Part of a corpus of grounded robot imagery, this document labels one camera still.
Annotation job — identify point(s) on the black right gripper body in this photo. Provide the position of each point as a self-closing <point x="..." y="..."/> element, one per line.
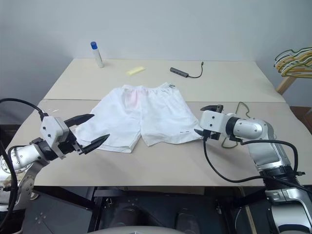
<point x="210" y="135"/>

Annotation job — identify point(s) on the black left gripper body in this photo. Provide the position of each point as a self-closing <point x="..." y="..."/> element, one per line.
<point x="70" y="146"/>

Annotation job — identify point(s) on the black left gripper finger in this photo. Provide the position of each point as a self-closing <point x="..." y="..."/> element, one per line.
<point x="93" y="145"/>
<point x="81" y="118"/>

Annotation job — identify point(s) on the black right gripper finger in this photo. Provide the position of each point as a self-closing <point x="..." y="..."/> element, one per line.
<point x="200" y="132"/>
<point x="209" y="108"/>

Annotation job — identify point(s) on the white shirt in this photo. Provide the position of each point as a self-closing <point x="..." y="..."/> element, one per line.
<point x="146" y="114"/>

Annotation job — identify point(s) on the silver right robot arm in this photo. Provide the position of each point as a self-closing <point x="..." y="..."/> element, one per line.
<point x="265" y="151"/>

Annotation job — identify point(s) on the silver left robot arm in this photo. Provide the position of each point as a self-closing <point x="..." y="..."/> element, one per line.
<point x="19" y="156"/>

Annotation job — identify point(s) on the small clear plastic piece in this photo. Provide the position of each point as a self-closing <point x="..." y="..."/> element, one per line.
<point x="54" y="110"/>

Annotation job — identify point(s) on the white bottle with blue cap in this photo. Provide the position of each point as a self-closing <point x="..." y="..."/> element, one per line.
<point x="97" y="57"/>

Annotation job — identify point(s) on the pale yellow rectangular pad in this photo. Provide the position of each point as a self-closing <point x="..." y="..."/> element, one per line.
<point x="135" y="70"/>

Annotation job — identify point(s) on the light wooden slat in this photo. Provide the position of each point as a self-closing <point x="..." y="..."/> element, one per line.
<point x="248" y="214"/>

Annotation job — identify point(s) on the silver robot torso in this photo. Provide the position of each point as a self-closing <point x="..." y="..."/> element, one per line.
<point x="134" y="230"/>

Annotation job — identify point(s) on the brown cardboard box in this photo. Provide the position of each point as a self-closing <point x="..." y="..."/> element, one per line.
<point x="303" y="114"/>

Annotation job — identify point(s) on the bundle of hangers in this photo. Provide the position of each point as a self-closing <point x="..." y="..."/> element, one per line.
<point x="292" y="63"/>

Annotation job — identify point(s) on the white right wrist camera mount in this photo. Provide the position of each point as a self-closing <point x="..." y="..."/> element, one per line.
<point x="214" y="122"/>

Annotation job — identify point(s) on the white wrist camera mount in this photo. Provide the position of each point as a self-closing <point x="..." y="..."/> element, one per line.
<point x="214" y="122"/>
<point x="51" y="129"/>

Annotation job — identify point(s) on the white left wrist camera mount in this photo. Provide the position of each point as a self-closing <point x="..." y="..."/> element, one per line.
<point x="51" y="129"/>

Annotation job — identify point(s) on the black metal table frame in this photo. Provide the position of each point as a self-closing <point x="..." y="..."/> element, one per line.
<point x="102" y="192"/>

